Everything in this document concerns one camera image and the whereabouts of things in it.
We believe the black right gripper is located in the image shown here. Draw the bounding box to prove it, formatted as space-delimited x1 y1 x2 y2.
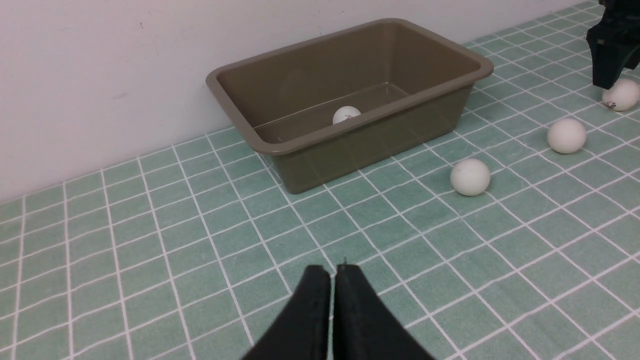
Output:
586 0 640 90

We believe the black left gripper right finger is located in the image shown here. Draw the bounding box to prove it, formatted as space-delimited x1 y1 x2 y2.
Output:
333 264 434 360

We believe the olive green plastic bin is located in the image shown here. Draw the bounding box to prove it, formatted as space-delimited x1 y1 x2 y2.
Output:
205 18 494 194

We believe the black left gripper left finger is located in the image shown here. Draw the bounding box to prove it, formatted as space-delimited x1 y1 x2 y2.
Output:
243 265 331 360

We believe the plain white ping-pong ball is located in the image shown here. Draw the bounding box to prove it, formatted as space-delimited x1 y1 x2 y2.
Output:
547 117 588 154
450 158 491 197

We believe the white ping-pong ball with logo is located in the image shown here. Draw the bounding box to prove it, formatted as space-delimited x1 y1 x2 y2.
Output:
332 105 361 125
601 79 640 112

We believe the green checkered tablecloth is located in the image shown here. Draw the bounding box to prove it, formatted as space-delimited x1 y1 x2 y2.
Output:
0 0 640 360

